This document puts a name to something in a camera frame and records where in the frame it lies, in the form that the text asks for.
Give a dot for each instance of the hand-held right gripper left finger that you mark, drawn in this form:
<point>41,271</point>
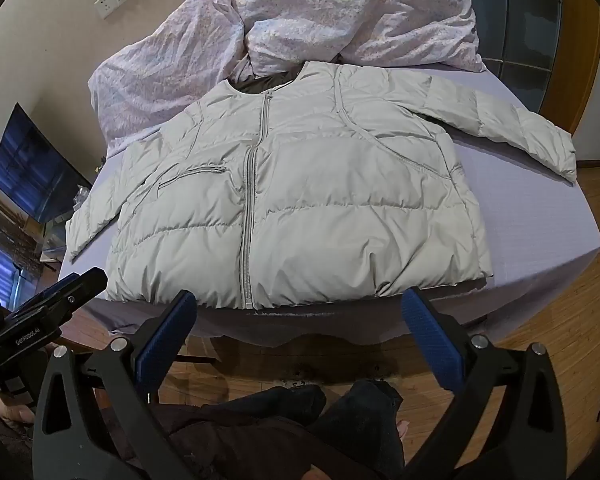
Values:
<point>166,345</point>

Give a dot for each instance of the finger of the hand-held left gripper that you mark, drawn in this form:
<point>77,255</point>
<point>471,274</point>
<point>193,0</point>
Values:
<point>75,290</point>

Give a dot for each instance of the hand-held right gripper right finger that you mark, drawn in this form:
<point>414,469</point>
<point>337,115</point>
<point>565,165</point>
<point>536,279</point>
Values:
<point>430,345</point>

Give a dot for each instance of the cream puffer jacket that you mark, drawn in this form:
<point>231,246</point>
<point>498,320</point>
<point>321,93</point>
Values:
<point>305,185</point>

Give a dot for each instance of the person's left hand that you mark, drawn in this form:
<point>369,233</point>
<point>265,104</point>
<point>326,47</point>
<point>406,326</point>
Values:
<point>12,410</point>

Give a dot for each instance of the person's bare foot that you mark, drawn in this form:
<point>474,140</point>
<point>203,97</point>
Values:
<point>403,428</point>

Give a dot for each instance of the clear plastic bag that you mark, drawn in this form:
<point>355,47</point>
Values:
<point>81,196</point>

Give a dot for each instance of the flat screen television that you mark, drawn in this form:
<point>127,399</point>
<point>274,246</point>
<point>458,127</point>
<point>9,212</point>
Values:
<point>35,165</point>

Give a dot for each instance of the bed with lavender sheet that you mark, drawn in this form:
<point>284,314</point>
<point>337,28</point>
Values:
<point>530,240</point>

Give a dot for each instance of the person's dark trousers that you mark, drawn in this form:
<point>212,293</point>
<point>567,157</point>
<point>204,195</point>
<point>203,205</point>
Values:
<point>280,435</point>

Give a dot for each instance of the dark grid window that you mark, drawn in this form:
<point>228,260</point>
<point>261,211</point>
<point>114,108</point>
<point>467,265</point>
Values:
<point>525,25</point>

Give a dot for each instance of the pink floral duvet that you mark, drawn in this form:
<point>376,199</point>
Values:
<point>330,10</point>

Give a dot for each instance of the white wall socket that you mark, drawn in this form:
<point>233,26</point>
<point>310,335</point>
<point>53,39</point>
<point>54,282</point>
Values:
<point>105,5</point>

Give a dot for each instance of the wooden door frame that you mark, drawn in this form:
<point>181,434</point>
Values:
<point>580,60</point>

